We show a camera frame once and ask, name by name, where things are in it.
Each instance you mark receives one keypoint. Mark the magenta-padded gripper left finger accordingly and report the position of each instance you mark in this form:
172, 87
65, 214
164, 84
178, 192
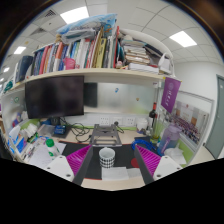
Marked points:
77, 159

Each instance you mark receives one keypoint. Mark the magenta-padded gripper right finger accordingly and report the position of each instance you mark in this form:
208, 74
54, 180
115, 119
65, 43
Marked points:
149, 160

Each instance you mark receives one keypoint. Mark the white green-capped drink bottle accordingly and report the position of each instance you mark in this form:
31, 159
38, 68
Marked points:
52, 149

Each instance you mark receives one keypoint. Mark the purple translucent water jug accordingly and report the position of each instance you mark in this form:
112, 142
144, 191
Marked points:
168, 140

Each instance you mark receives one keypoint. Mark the flat round red coaster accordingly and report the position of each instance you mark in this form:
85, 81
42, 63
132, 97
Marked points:
134, 163

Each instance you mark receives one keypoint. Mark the small white paper napkin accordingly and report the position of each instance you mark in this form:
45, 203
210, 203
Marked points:
134, 172

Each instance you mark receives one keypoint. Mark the black red-edged desk mat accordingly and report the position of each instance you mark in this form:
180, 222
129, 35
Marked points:
124, 154

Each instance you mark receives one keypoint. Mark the glass vase with green stems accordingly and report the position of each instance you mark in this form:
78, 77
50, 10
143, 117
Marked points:
156, 133

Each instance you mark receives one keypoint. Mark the black white checkered mug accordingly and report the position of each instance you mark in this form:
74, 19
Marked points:
107, 159

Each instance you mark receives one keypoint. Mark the small blue box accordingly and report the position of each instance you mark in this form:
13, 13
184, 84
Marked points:
60, 130

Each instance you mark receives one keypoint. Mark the white printed paper sheet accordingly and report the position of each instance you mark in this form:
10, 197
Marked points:
41, 156

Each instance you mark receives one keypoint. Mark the white round jar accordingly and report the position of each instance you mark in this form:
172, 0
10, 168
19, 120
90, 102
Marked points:
142, 124

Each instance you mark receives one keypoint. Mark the grey metal laptop stand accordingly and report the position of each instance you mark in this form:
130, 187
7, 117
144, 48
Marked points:
105, 136

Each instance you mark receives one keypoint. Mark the large white paper napkin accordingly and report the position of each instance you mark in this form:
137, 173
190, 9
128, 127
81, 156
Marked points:
115, 174

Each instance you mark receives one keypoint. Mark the dark wine bottle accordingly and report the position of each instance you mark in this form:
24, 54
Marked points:
153, 115

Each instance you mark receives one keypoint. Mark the framed group photo poster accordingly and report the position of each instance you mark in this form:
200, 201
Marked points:
190, 121

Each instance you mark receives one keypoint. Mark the blue white tissue box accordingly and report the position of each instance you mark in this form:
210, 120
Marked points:
17, 141

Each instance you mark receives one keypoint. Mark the black computer monitor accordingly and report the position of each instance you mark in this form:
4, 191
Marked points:
55, 96

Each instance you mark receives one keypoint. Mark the purple hanging pennant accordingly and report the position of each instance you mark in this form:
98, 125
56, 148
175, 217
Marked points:
170, 93

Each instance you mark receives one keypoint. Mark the grey door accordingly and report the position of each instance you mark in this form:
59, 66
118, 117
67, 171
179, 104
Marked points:
216, 120

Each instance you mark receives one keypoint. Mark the white shelf with books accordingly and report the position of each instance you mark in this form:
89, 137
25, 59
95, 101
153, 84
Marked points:
83, 53

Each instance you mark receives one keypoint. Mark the white wall socket row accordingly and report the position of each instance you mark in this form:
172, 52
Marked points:
106, 120

